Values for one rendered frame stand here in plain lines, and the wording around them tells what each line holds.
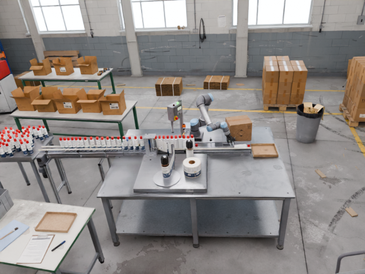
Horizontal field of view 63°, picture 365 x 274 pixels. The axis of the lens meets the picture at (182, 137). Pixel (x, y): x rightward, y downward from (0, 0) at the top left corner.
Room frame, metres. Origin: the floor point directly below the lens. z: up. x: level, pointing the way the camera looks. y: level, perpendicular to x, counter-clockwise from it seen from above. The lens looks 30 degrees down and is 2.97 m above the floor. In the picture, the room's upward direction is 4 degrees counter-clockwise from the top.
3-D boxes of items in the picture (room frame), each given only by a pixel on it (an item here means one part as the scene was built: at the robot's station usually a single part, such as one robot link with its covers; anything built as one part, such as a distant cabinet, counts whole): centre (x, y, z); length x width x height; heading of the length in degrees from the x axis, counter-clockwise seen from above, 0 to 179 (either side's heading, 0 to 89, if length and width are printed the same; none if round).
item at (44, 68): (7.43, 3.38, 0.97); 0.51 x 0.36 x 0.37; 168
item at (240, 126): (3.48, -0.76, 0.99); 0.30 x 0.24 x 0.27; 94
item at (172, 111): (3.34, 0.07, 1.38); 0.17 x 0.10 x 0.19; 138
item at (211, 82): (7.66, -1.04, 0.11); 0.65 x 0.54 x 0.22; 72
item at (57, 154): (3.41, 1.37, 0.47); 1.17 x 0.38 x 0.94; 83
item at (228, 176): (3.13, -0.14, 0.82); 2.10 x 1.50 x 0.02; 83
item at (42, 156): (3.36, 1.91, 0.71); 0.15 x 0.12 x 0.34; 173
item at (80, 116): (5.11, 1.96, 0.39); 2.20 x 0.80 x 0.78; 75
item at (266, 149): (3.13, -1.02, 0.85); 0.30 x 0.26 x 0.04; 83
